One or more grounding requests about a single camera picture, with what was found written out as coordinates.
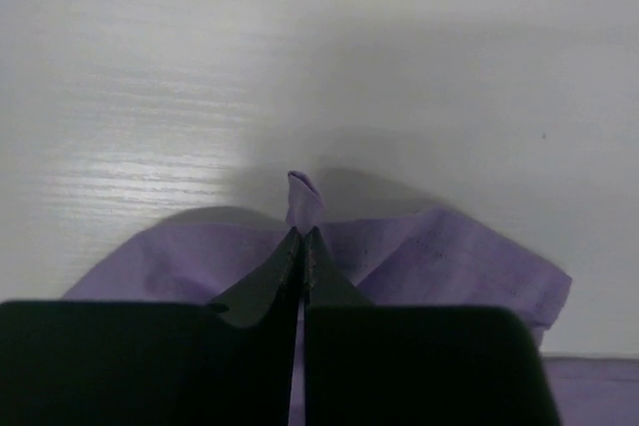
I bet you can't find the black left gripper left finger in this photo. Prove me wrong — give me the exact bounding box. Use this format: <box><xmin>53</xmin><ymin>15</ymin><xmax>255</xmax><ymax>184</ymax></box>
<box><xmin>1</xmin><ymin>230</ymin><xmax>301</xmax><ymax>425</ymax></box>

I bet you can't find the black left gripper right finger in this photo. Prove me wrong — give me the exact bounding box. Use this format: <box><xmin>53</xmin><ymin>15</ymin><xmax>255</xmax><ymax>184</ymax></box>
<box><xmin>304</xmin><ymin>229</ymin><xmax>560</xmax><ymax>425</ymax></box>

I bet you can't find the purple t shirt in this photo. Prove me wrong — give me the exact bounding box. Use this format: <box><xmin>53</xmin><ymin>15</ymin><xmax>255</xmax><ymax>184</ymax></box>
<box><xmin>67</xmin><ymin>172</ymin><xmax>638</xmax><ymax>425</ymax></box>

